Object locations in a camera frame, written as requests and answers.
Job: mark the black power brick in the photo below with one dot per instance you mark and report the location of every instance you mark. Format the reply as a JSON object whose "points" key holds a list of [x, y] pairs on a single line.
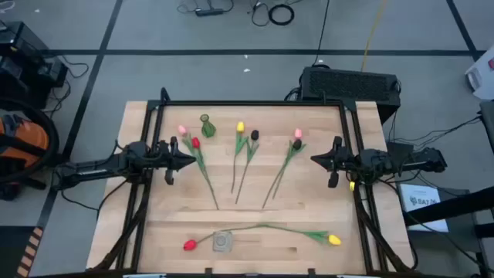
{"points": [[399, 148]]}

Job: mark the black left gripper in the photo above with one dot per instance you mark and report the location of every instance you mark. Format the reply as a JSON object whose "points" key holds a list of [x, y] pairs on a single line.
{"points": [[171, 161]]}

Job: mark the pink artificial tulip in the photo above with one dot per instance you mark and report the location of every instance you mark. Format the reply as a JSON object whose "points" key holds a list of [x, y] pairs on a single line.
{"points": [[182, 129], [298, 133]]}

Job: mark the yellow tape tag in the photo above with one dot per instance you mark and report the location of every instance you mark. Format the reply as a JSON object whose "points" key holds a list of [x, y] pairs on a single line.
{"points": [[352, 186]]}

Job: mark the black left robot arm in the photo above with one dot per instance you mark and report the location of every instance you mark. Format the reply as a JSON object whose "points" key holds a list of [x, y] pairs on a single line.
{"points": [[96, 170]]}

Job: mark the black power strip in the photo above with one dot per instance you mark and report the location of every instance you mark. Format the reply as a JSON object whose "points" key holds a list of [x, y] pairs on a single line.
{"points": [[208, 12]]}

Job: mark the white printed box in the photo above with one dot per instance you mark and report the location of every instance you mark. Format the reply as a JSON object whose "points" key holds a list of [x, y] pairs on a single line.
{"points": [[420, 201]]}

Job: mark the green glass vase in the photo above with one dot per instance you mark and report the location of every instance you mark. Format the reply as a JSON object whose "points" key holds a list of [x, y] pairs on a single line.
{"points": [[207, 129]]}

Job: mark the white angular box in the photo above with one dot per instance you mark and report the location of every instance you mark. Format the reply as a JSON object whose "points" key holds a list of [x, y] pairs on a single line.
{"points": [[482, 77]]}

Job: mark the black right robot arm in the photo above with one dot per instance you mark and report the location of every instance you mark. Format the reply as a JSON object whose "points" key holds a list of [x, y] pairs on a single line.
{"points": [[420, 160]]}

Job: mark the black computer case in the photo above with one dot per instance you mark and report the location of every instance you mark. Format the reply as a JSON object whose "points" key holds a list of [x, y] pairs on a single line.
{"points": [[347, 85]]}

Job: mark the red artificial tulip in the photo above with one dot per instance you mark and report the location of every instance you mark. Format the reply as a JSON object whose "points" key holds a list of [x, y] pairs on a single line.
{"points": [[195, 143], [190, 245]]}

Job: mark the orange black vacuum cleaner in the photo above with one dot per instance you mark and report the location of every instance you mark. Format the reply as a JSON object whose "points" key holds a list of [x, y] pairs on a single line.
{"points": [[27, 139]]}

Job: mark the silver aluminium extrusion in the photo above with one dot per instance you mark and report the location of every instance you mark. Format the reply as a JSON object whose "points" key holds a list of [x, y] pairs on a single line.
{"points": [[144, 275], [358, 276]]}

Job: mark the black equipment stack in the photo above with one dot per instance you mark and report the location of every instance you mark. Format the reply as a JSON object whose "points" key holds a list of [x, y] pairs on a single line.
{"points": [[23, 42]]}

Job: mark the black metal bar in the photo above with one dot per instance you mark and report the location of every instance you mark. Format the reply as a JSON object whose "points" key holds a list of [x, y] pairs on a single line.
{"points": [[455, 206]]}

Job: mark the black artificial tulip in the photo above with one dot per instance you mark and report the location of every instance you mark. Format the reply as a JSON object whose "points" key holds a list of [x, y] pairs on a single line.
{"points": [[254, 134], [296, 144]]}

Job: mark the yellow artificial tulip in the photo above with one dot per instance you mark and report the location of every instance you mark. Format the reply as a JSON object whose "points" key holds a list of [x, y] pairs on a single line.
{"points": [[240, 126], [334, 239]]}

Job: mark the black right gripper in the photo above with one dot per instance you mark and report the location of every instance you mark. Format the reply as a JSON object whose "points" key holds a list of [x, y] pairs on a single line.
{"points": [[341, 162]]}

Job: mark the black metal table frame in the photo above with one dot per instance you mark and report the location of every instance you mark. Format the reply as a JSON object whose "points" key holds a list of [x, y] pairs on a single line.
{"points": [[251, 103]]}

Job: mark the clear cut-glass vase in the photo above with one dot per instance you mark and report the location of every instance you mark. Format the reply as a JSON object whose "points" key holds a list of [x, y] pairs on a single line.
{"points": [[222, 241]]}

